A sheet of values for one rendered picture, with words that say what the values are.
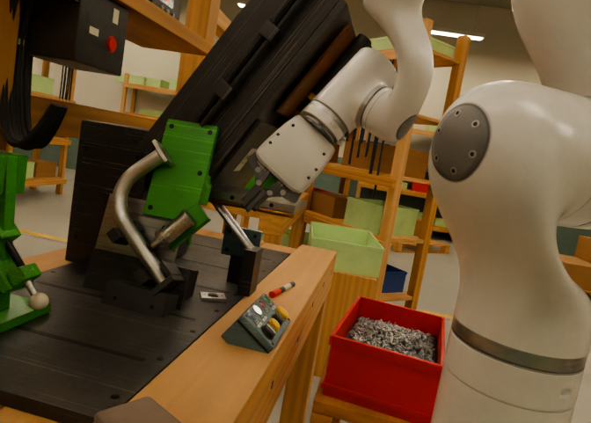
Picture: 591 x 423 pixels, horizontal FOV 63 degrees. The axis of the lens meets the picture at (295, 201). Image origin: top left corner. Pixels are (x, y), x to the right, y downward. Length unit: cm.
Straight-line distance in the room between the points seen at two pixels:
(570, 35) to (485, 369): 31
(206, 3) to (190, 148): 97
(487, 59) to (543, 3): 996
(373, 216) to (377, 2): 302
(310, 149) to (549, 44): 38
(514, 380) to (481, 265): 10
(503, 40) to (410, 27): 989
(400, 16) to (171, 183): 56
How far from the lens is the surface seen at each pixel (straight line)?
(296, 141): 76
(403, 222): 383
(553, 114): 42
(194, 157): 102
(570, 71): 54
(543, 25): 52
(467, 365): 49
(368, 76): 79
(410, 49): 73
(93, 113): 147
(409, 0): 75
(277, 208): 108
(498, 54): 1054
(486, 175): 40
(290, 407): 196
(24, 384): 74
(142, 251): 99
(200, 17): 191
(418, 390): 96
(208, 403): 71
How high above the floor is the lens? 125
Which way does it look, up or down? 6 degrees down
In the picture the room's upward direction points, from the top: 10 degrees clockwise
